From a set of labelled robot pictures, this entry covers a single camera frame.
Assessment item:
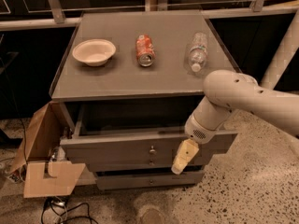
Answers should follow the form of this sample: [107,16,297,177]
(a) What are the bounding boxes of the items inside cardboard box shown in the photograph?
[50,127,69,161]

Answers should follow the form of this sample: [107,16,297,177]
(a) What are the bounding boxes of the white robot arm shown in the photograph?
[171,10,299,175]

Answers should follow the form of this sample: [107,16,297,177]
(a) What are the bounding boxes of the grey drawer cabinet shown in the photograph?
[50,10,238,182]

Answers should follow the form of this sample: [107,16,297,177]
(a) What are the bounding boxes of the grey top drawer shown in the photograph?
[59,105,239,166]

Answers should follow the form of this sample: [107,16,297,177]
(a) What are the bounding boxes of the orange soda can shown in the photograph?
[135,35,155,67]

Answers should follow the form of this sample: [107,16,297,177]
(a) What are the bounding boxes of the white paper bowl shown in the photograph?
[72,39,116,67]

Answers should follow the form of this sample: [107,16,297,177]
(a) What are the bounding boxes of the grey middle drawer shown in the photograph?
[84,156,206,174]

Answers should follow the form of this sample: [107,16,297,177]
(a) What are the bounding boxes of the clear plastic water bottle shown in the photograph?
[188,32,207,73]

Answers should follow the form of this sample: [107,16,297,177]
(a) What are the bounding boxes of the metal railing frame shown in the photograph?
[0,0,299,32]

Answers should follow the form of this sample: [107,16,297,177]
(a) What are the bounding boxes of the black cable on floor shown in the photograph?
[40,197,99,224]

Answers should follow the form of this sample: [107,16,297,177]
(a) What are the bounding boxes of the brown cardboard box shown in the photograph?
[11,102,85,198]

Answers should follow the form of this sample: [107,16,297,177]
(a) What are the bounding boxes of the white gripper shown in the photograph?
[171,114,223,175]

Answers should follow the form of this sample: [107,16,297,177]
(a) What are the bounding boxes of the grey bottom drawer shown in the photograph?
[96,170,205,190]

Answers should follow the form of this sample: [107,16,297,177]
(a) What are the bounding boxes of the grey drawer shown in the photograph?
[84,156,206,174]
[96,170,205,190]
[59,105,239,166]

